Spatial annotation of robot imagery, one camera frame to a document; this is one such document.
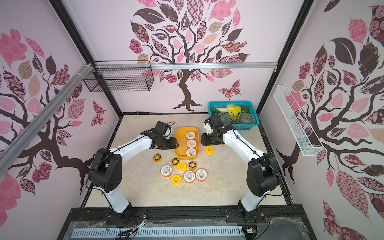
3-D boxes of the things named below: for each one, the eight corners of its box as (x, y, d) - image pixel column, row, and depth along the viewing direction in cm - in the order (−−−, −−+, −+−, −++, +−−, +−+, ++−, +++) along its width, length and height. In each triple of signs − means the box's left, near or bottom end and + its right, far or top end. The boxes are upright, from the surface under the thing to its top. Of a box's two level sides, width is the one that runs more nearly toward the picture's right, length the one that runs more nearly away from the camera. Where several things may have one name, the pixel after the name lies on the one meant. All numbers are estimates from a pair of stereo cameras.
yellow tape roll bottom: (171, 186, 86) (170, 185, 84) (172, 176, 89) (171, 174, 88) (180, 186, 86) (180, 185, 84) (181, 176, 89) (181, 174, 88)
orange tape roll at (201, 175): (195, 181, 87) (195, 180, 85) (195, 170, 92) (195, 168, 90) (207, 181, 87) (207, 180, 85) (206, 170, 92) (206, 168, 90)
